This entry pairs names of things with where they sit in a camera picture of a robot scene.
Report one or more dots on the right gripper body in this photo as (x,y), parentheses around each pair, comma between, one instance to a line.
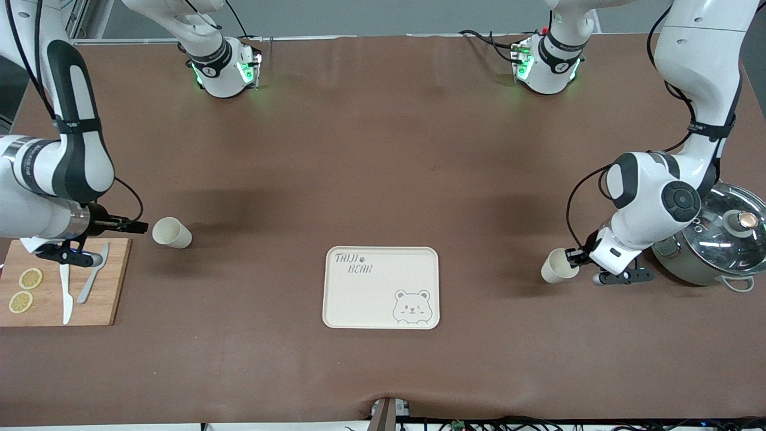
(100,219)

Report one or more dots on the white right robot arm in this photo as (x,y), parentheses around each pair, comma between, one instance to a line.
(72,155)

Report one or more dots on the green terminal connector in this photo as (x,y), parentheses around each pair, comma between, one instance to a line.
(458,425)

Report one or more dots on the yellow lemon slice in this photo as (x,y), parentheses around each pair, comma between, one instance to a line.
(30,278)
(21,301)

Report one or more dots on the wooden cutting board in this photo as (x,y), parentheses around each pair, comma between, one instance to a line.
(45,314)

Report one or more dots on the cream tray with bear print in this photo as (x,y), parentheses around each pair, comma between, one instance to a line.
(371,299)

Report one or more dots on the grey plastic knife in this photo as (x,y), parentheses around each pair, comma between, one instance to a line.
(87,290)

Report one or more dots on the white plastic knife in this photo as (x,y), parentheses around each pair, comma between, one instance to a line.
(66,299)

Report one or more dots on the glass pot lid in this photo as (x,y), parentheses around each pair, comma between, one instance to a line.
(736,245)

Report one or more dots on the white IKEA cup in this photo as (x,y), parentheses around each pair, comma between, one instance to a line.
(558,267)
(170,232)

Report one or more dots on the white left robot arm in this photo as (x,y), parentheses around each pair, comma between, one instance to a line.
(652,191)

